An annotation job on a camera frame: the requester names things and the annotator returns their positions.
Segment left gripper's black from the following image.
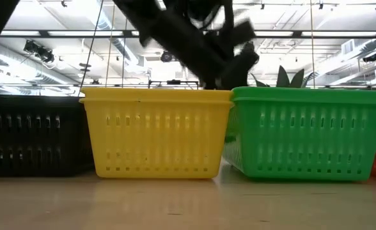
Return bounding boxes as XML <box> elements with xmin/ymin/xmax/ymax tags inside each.
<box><xmin>139</xmin><ymin>0</ymin><xmax>260</xmax><ymax>91</ymax></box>

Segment yellow slotted plastic basket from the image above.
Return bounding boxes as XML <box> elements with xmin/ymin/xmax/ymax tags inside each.
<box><xmin>80</xmin><ymin>87</ymin><xmax>234</xmax><ymax>100</ymax></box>
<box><xmin>78</xmin><ymin>97</ymin><xmax>235</xmax><ymax>180</ymax></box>

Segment green slotted plastic basket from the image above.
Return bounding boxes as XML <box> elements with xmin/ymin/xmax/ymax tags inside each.
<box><xmin>231</xmin><ymin>86</ymin><xmax>376</xmax><ymax>99</ymax></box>
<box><xmin>221</xmin><ymin>96</ymin><xmax>376</xmax><ymax>182</ymax></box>

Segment black slotted plastic basket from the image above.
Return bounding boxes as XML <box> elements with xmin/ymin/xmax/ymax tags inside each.
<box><xmin>0</xmin><ymin>93</ymin><xmax>95</xmax><ymax>100</ymax></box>
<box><xmin>0</xmin><ymin>98</ymin><xmax>96</xmax><ymax>178</ymax></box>

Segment black metal stand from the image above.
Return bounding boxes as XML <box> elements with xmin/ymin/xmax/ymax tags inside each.
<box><xmin>148</xmin><ymin>79</ymin><xmax>200</xmax><ymax>90</ymax></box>

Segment snake plant in white pot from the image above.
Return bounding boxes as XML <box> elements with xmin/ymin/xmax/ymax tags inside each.
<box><xmin>251</xmin><ymin>65</ymin><xmax>313</xmax><ymax>89</ymax></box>

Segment overhead LED light bar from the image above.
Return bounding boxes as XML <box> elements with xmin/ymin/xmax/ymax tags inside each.
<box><xmin>0</xmin><ymin>29</ymin><xmax>376</xmax><ymax>38</ymax></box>

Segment black ceiling-mounted device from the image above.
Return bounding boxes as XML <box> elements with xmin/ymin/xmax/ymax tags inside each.
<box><xmin>23</xmin><ymin>40</ymin><xmax>55</xmax><ymax>64</ymax></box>

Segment long thin black cable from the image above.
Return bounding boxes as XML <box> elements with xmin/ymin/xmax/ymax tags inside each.
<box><xmin>78</xmin><ymin>0</ymin><xmax>105</xmax><ymax>96</ymax></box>

